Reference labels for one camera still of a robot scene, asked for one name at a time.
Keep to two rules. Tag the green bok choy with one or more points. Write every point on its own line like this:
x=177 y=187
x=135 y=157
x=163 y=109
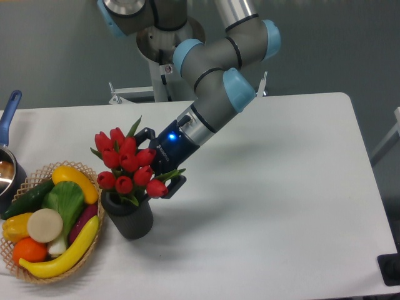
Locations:
x=67 y=199

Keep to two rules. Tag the yellow bell pepper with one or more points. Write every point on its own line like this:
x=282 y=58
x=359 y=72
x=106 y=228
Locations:
x=16 y=228

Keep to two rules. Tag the purple eggplant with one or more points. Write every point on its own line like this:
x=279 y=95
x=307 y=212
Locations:
x=86 y=215

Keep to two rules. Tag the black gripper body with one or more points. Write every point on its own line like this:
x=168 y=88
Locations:
x=172 y=148

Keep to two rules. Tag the green cucumber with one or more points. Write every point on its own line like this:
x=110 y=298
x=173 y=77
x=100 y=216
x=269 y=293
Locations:
x=30 y=201

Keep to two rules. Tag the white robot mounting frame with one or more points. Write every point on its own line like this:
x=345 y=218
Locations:
x=146 y=94

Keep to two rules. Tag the black device at table edge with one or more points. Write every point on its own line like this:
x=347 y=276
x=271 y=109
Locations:
x=389 y=267

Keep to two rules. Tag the woven wicker basket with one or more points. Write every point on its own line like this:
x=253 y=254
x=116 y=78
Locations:
x=32 y=180

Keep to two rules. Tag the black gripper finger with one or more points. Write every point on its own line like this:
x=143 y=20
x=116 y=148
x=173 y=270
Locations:
x=155 y=188
x=144 y=135

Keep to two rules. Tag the yellow banana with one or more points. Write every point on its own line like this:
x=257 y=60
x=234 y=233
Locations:
x=69 y=258

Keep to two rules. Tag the blue handled saucepan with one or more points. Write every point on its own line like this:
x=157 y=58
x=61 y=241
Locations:
x=12 y=173

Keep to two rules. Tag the dark grey ribbed vase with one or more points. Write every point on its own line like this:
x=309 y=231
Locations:
x=133 y=222

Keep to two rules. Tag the orange fruit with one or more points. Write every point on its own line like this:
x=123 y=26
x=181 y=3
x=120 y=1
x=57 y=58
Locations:
x=29 y=250

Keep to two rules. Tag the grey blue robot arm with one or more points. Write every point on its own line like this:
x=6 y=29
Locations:
x=167 y=36

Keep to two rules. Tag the beige round disc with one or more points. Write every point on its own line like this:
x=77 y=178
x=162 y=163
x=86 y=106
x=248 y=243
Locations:
x=45 y=225

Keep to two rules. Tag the white frame at right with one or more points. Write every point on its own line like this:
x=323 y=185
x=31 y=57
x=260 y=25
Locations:
x=387 y=142

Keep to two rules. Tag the red tulip bouquet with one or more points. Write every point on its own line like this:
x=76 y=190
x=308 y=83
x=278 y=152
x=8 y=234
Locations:
x=130 y=176

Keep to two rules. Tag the yellow squash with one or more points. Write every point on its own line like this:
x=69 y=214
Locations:
x=68 y=173

